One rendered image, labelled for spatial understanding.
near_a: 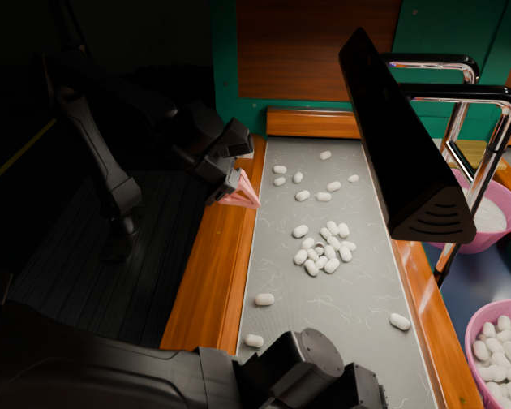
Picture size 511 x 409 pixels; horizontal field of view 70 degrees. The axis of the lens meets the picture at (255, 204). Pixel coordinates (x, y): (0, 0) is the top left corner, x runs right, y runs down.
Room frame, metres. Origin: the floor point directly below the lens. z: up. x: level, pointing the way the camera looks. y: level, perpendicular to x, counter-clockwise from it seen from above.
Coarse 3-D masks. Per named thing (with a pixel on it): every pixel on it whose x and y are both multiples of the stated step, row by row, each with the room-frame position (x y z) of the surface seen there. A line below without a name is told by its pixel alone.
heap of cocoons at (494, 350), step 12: (504, 324) 0.38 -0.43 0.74; (480, 336) 0.36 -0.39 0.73; (492, 336) 0.36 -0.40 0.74; (504, 336) 0.36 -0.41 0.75; (480, 348) 0.34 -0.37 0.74; (492, 348) 0.34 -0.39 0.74; (504, 348) 0.34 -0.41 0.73; (480, 360) 0.32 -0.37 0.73; (492, 360) 0.32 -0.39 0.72; (504, 360) 0.31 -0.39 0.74; (480, 372) 0.29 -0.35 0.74; (492, 372) 0.29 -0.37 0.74; (504, 372) 0.29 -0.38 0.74; (492, 384) 0.28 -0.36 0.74; (504, 384) 0.28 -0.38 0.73; (480, 396) 0.26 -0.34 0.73; (504, 396) 0.27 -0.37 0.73
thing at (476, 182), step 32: (416, 64) 0.63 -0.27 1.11; (448, 64) 0.62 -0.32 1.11; (384, 96) 0.50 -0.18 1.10; (416, 96) 0.48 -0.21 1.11; (448, 96) 0.47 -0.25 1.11; (480, 96) 0.47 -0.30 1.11; (448, 128) 0.63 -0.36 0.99; (448, 160) 0.62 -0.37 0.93; (480, 192) 0.47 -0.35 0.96; (448, 256) 0.47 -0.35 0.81
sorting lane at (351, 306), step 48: (288, 144) 1.04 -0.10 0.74; (336, 144) 1.04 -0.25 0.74; (288, 192) 0.78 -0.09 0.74; (336, 192) 0.78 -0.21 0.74; (288, 240) 0.59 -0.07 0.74; (384, 240) 0.59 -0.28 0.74; (288, 288) 0.46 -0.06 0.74; (336, 288) 0.46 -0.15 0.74; (384, 288) 0.46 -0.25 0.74; (240, 336) 0.36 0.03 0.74; (336, 336) 0.36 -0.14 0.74; (384, 336) 0.36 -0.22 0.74; (384, 384) 0.28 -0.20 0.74
